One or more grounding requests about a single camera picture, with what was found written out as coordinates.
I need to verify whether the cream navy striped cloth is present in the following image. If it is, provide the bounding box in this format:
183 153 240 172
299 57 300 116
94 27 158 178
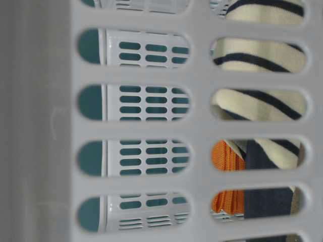
211 1 306 169

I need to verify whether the orange knitted cloth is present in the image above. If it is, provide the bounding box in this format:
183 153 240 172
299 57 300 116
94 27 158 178
211 140 245 215

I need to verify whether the dark navy fabric item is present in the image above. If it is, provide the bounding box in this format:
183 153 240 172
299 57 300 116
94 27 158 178
243 140 302 242

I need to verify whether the white plastic slotted basket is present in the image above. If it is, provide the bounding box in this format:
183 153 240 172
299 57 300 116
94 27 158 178
1 1 322 241

